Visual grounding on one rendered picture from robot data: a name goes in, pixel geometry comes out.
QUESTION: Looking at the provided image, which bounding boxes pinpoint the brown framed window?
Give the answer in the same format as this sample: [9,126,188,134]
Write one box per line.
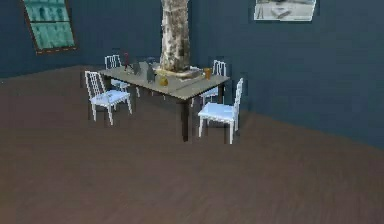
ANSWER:
[20,0,79,56]

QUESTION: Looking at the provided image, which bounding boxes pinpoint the grey framed wall picture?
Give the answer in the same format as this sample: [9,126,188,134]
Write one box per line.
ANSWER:
[253,0,317,23]

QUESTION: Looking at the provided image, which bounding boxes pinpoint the grey dining table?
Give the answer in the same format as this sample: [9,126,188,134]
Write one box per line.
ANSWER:
[98,61,231,143]

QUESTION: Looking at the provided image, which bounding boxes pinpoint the white chair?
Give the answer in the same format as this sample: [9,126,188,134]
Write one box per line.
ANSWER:
[190,59,227,108]
[104,54,141,98]
[84,70,133,127]
[197,77,244,146]

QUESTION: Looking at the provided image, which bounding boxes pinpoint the tall mottled beige sculpture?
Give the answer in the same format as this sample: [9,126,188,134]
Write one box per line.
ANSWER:
[153,0,205,80]

